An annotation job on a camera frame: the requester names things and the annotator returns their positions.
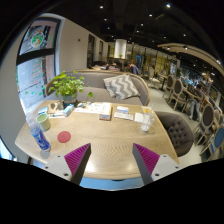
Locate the white carton box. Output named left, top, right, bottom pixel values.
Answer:
left=98, top=102, right=113, bottom=121

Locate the group of round-backed chairs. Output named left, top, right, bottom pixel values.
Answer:
left=162, top=73, right=224, bottom=162

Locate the group of ceiling lights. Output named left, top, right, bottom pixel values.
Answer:
left=96, top=3, right=222, bottom=51

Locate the white round column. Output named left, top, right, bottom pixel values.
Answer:
left=113, top=38, right=128, bottom=60

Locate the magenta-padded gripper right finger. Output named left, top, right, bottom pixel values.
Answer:
left=131, top=142, right=184, bottom=186

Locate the white napkin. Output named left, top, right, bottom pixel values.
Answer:
left=134, top=112, right=145, bottom=124

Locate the light green mug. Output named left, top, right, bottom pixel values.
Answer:
left=35, top=113, right=52, bottom=132

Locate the yellow card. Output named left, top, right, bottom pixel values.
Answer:
left=141, top=105, right=153, bottom=114

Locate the flat round red coaster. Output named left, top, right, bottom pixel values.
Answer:
left=56, top=130, right=72, bottom=144

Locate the white printed booklet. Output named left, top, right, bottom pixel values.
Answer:
left=73, top=101, right=107, bottom=116

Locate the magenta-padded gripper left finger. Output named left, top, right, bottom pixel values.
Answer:
left=42, top=142, right=92, bottom=186

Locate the clear plastic cup with straw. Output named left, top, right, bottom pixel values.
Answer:
left=139, top=105, right=157, bottom=133

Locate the green potted plant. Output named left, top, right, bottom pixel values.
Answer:
left=47, top=70, right=95, bottom=108

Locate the white paper leaflet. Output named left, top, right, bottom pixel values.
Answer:
left=113, top=111, right=135, bottom=121

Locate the grey curved sofa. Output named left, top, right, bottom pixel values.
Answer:
left=44, top=69, right=152, bottom=107

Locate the window with festive stickers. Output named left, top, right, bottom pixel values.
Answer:
left=15, top=17, right=63, bottom=115

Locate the grey chevron cushion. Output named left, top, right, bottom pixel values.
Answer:
left=102, top=73, right=141, bottom=101

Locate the dark grey tufted chair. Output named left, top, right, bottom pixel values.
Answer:
left=154, top=110, right=195, bottom=158

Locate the small white and blue box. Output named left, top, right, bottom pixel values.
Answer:
left=116, top=105, right=130, bottom=115

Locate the clear bottle with blue label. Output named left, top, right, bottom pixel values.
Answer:
left=27, top=116, right=52, bottom=153

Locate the person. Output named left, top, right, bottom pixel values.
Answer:
left=125, top=62, right=140, bottom=76
left=188, top=83, right=205, bottom=121

